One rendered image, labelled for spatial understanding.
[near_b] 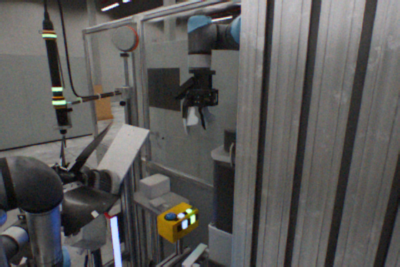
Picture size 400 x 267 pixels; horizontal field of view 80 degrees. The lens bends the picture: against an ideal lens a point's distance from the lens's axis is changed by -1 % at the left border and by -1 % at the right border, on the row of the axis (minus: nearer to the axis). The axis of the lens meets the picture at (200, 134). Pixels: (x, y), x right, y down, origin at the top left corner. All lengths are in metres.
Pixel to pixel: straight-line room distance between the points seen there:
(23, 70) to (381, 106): 6.56
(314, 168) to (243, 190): 0.09
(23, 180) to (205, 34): 0.59
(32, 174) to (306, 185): 0.53
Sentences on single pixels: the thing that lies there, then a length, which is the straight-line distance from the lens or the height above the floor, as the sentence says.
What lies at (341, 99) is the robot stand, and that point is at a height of 1.65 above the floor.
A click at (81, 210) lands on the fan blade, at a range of 1.05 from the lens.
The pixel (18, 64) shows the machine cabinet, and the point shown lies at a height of 1.84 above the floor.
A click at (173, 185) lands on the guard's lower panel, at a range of 1.76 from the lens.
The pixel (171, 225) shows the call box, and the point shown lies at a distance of 1.05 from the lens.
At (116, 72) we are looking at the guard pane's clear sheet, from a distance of 2.13.
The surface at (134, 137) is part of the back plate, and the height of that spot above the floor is 1.31.
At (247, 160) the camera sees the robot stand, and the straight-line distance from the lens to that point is 0.31.
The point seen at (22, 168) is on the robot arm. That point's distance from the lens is 0.63.
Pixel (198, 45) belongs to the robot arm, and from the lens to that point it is 0.76.
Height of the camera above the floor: 1.67
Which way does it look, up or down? 15 degrees down
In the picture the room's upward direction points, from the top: straight up
